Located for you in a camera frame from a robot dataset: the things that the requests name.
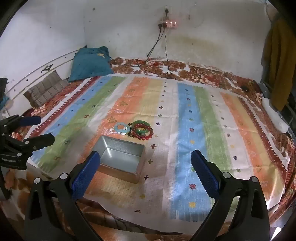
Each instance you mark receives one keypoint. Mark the white power strip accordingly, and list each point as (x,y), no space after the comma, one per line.
(275,115)
(170,23)

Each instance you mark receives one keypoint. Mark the metal headboard rail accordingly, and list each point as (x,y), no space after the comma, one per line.
(47,68)

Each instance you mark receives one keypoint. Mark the silver tin box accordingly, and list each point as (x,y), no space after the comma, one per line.
(122,160)

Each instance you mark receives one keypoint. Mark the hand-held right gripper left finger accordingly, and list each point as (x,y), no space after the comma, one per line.
(85,176)

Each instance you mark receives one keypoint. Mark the striped colourful mat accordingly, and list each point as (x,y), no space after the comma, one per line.
(161,104)

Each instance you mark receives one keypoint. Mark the grey striped cushion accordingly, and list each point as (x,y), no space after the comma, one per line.
(46,89)

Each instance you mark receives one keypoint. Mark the mustard yellow garment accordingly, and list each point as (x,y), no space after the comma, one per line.
(279,69)

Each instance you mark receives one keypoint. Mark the teal pillow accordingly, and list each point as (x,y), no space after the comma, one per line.
(90,64)

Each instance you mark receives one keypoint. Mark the dark cloth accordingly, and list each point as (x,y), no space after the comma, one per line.
(3,92)

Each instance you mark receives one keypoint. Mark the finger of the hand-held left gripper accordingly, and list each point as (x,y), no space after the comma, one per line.
(30,120)
(42,139)

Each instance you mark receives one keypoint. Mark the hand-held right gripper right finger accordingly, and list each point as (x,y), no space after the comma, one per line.
(205,173)

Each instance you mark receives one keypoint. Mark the green bangle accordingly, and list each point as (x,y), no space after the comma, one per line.
(138,122)

